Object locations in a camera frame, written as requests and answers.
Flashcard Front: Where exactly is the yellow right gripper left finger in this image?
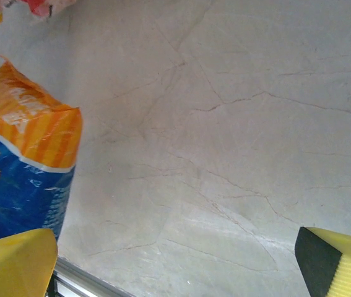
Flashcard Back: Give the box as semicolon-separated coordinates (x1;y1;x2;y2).
0;228;58;297

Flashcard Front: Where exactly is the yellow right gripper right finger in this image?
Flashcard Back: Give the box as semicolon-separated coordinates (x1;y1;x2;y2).
295;226;351;297

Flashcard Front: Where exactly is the blue and orange pasta bag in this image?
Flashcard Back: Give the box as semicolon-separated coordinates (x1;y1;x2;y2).
0;55;84;245

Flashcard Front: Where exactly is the red short pasta bag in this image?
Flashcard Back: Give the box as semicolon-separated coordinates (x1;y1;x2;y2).
4;0;77;21

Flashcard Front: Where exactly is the aluminium frame rail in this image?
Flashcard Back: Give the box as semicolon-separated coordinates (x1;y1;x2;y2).
53;258;139;297

